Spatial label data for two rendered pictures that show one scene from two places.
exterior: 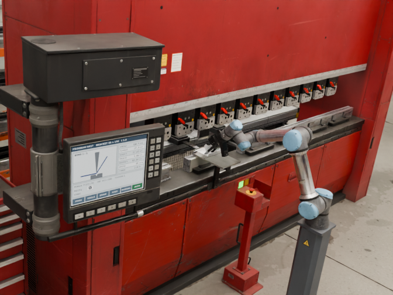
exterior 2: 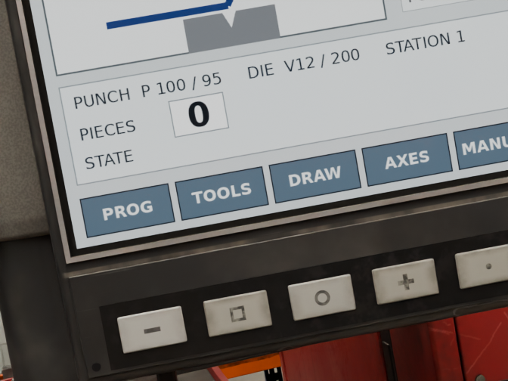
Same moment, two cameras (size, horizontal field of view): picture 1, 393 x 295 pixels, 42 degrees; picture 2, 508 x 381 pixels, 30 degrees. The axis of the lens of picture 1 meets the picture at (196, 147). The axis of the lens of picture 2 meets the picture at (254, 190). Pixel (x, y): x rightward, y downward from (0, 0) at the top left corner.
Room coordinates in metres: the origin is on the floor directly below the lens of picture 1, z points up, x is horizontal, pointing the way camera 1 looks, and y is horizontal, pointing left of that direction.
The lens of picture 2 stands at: (1.40, 0.06, 1.37)
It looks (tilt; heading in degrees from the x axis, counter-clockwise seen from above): 4 degrees down; 37
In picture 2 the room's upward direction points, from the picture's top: 10 degrees counter-clockwise
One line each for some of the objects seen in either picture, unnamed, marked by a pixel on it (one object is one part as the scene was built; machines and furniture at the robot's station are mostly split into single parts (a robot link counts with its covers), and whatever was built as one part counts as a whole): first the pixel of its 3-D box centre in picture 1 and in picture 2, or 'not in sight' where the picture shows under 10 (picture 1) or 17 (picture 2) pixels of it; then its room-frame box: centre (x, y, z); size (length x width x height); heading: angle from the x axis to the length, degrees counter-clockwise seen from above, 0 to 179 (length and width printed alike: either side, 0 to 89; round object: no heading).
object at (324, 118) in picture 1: (302, 126); not in sight; (4.18, -0.89, 0.92); 1.67 x 0.06 x 0.10; 138
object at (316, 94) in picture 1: (316, 88); not in sight; (4.27, -0.96, 1.26); 0.15 x 0.09 x 0.17; 138
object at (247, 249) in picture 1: (246, 237); not in sight; (3.17, -0.43, 0.39); 0.05 x 0.05 x 0.54; 49
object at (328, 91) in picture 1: (328, 85); not in sight; (4.41, -1.10, 1.26); 0.15 x 0.09 x 0.17; 138
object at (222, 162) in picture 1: (217, 158); not in sight; (3.15, -0.15, 1.00); 0.26 x 0.18 x 0.01; 48
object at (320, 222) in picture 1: (318, 216); not in sight; (2.81, -0.80, 0.82); 0.15 x 0.15 x 0.10
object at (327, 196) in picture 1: (321, 200); not in sight; (2.81, -0.80, 0.94); 0.13 x 0.12 x 0.14; 143
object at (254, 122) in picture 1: (209, 134); not in sight; (3.74, -0.09, 0.93); 2.30 x 0.14 x 0.10; 138
